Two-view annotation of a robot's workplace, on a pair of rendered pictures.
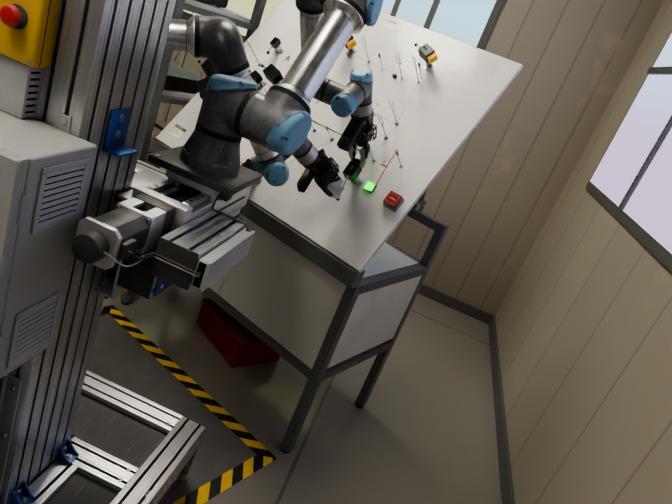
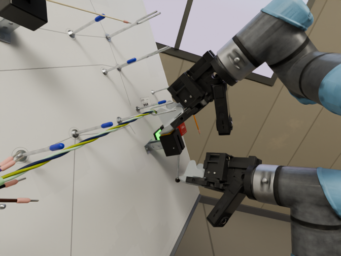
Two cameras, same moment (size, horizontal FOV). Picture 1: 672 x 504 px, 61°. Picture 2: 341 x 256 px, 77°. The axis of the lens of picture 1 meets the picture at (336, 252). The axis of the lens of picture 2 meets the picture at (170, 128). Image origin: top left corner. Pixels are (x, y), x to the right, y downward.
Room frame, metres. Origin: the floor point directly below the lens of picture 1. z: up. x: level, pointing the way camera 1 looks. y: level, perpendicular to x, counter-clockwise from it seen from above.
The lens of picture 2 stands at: (2.17, 0.52, 1.38)
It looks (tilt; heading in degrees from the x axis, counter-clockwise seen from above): 23 degrees down; 257
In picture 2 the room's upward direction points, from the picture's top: 18 degrees clockwise
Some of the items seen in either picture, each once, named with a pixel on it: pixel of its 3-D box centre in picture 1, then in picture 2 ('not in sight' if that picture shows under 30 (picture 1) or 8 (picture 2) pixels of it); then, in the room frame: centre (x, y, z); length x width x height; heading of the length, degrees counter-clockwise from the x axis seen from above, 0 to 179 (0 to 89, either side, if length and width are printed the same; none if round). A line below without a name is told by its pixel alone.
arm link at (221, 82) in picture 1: (230, 103); not in sight; (1.40, 0.38, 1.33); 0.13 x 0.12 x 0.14; 78
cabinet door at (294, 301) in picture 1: (278, 288); not in sight; (2.02, 0.16, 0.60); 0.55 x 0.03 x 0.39; 60
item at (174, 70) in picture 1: (160, 72); not in sight; (2.70, 1.09, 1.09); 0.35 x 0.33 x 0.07; 60
